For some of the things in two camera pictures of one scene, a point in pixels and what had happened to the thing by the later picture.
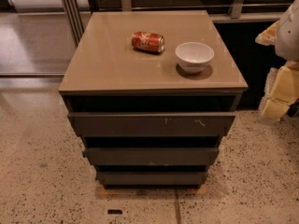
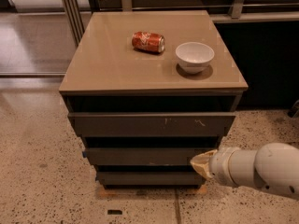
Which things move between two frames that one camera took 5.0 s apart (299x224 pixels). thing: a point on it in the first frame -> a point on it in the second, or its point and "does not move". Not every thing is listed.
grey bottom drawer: x=151 y=179 does not move
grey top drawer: x=150 y=124 does not move
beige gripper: x=289 y=35 -> x=220 y=164
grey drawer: x=151 y=157 does not move
